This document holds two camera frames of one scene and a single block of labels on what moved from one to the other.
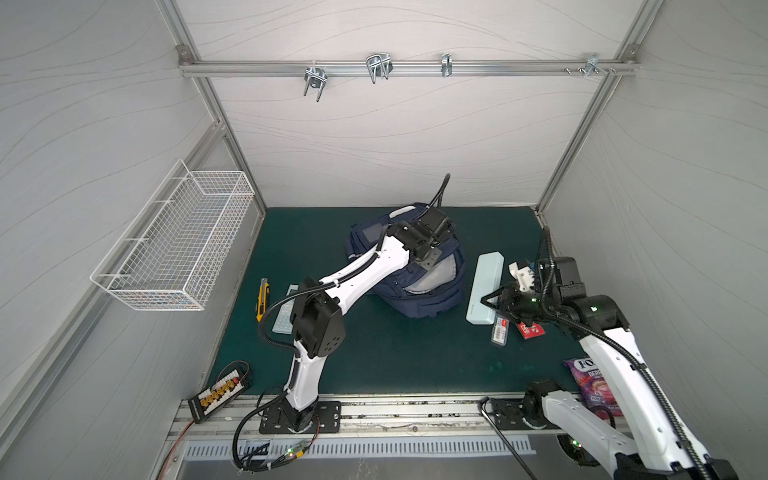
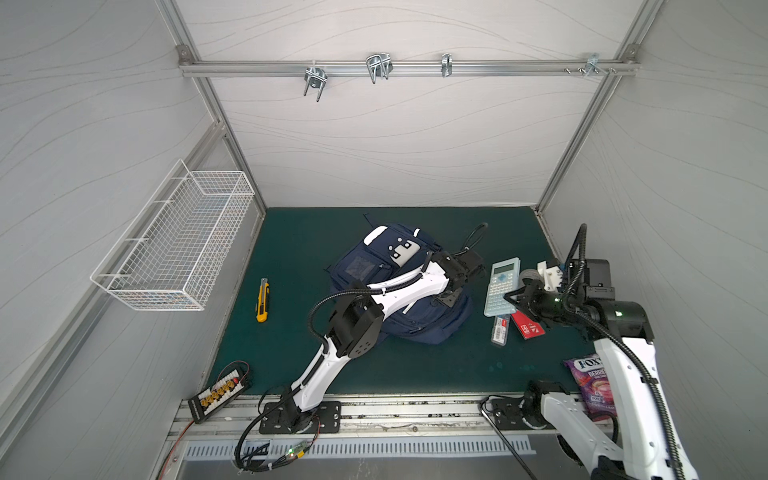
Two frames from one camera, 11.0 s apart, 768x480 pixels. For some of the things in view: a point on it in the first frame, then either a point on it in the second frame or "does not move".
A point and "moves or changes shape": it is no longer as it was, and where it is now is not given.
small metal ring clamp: x=446 y=65 does not move
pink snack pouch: x=593 y=389 does not move
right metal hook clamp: x=591 y=65 does not move
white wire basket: x=171 y=252 does not move
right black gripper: x=511 y=300 does not move
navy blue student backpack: x=414 y=290 moves or changes shape
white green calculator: x=284 y=323 moves or changes shape
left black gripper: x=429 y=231 to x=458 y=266
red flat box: x=529 y=332 does not move
